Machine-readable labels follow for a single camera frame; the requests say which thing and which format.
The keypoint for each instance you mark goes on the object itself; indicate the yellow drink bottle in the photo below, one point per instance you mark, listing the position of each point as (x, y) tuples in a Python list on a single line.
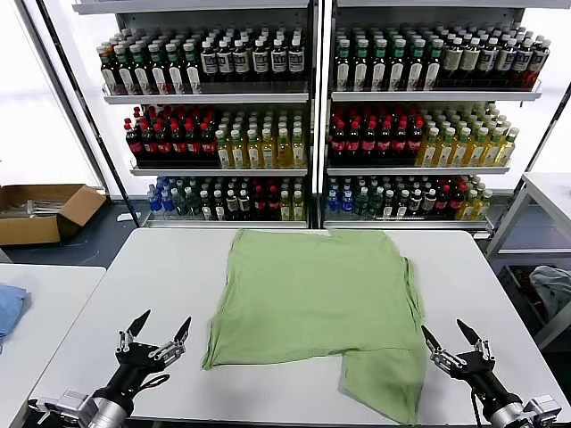
[(298, 209), (445, 153), (224, 153), (476, 153), (254, 153), (492, 153), (460, 153), (239, 153), (299, 153), (285, 209), (507, 152), (268, 153), (468, 207), (284, 153), (429, 153), (483, 207)]

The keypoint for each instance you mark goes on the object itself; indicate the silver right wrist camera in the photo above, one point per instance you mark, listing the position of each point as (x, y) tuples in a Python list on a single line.
[(544, 405)]

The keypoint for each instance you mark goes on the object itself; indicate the dark bottle beige label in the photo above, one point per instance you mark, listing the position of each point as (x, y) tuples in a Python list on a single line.
[(451, 60), (469, 60)]

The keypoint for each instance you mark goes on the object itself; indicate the red cap cola bottle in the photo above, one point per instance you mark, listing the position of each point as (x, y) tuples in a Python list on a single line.
[(385, 145), (354, 145), (134, 145), (208, 145), (369, 145), (149, 145), (400, 145), (415, 145), (442, 200), (164, 145), (193, 145), (456, 200), (273, 205), (260, 205), (179, 145), (339, 145)]

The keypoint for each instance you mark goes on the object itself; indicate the small dark bottle white cap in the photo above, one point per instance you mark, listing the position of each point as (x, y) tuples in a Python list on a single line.
[(218, 207), (390, 205), (416, 203), (205, 207), (429, 203), (403, 206), (244, 205), (232, 205)]

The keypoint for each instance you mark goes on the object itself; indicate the white metal frame table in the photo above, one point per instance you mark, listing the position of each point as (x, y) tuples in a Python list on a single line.
[(508, 216)]

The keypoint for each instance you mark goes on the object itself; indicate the green polo shirt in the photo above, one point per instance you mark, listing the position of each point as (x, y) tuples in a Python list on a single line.
[(312, 290)]

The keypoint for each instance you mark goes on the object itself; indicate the blue folded cloth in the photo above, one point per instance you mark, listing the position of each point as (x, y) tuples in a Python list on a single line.
[(11, 307)]

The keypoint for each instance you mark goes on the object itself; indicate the dark bottle gray label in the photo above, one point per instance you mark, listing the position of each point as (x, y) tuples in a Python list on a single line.
[(521, 61), (536, 62), (487, 60), (504, 60)]

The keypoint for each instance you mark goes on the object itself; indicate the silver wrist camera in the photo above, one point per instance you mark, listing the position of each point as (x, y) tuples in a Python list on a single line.
[(71, 401), (544, 405)]

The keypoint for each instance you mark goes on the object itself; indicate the dark bottle navy label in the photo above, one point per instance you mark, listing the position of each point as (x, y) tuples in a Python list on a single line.
[(296, 62), (260, 62), (278, 62), (208, 62), (241, 62), (225, 62)]

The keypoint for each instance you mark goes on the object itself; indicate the pale blue cloth bundle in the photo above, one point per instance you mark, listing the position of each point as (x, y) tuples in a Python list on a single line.
[(553, 285)]

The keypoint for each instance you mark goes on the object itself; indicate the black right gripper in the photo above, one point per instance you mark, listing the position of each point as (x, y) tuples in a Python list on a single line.
[(484, 379)]

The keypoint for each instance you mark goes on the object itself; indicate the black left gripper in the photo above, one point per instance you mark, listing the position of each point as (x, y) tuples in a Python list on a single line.
[(131, 370)]

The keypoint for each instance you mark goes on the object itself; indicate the clear green water bottle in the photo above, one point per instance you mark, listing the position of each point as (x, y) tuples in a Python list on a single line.
[(377, 203), (180, 203), (193, 203), (362, 203)]

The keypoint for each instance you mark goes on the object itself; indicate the white paper scrap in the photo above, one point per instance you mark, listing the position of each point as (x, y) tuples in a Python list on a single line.
[(123, 217)]

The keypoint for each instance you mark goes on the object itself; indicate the gray metal shelf rack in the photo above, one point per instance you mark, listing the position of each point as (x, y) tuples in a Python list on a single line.
[(178, 20), (401, 20)]

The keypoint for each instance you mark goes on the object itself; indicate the black window frame post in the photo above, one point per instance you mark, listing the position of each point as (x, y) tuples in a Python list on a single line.
[(97, 134), (548, 129)]

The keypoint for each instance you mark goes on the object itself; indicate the blue label water bottle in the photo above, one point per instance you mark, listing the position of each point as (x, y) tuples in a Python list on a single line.
[(332, 203), (155, 203), (347, 203), (167, 203)]

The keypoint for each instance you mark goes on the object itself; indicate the brown cardboard box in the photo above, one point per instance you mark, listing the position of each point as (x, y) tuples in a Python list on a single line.
[(27, 229)]

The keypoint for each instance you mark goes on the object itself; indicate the clear packed metal rods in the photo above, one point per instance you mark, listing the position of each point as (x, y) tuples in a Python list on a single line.
[(42, 207)]

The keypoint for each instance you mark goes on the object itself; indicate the dark bottle green cap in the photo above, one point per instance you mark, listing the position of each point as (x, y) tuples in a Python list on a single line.
[(398, 67), (177, 73), (432, 67), (361, 67), (416, 67), (379, 67), (126, 73), (143, 73), (343, 67), (193, 73), (109, 73), (159, 73)]

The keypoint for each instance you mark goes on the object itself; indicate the gray metal shelf board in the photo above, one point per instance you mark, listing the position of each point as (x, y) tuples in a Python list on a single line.
[(223, 224), (192, 6), (424, 3), (218, 171), (437, 96), (419, 171), (401, 225), (205, 98)]

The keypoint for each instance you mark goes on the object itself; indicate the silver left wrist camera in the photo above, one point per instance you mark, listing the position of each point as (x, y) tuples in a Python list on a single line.
[(71, 401)]

